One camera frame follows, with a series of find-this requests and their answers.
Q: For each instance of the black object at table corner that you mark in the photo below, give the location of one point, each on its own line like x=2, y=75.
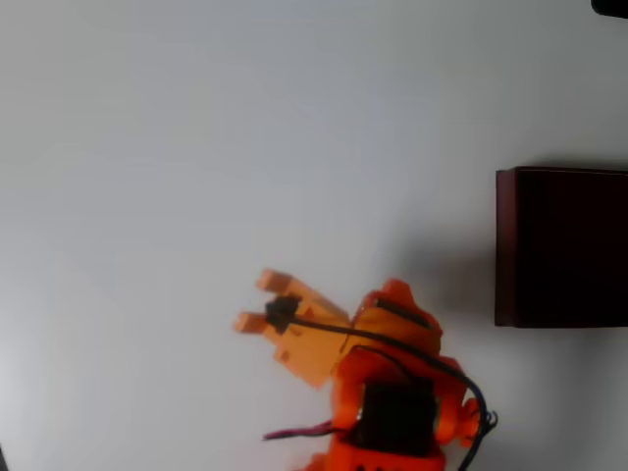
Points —
x=611, y=7

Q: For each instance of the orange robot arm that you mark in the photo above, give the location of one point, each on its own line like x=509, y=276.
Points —
x=387, y=461

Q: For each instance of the dark red open box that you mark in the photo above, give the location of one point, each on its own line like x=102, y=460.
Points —
x=564, y=247

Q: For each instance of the small black camera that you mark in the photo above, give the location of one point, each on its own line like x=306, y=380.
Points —
x=282, y=311

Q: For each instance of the light orange camera mount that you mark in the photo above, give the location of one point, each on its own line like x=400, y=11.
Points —
x=314, y=353

